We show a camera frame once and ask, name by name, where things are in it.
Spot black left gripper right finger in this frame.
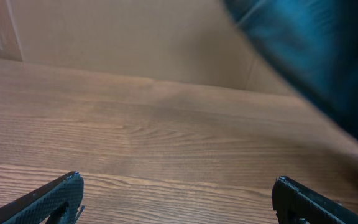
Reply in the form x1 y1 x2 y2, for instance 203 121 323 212
272 176 358 224

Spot light blue denim jeans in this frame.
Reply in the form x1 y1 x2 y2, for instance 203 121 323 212
223 0 358 140

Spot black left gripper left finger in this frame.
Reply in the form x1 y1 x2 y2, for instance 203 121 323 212
0 171 85 224

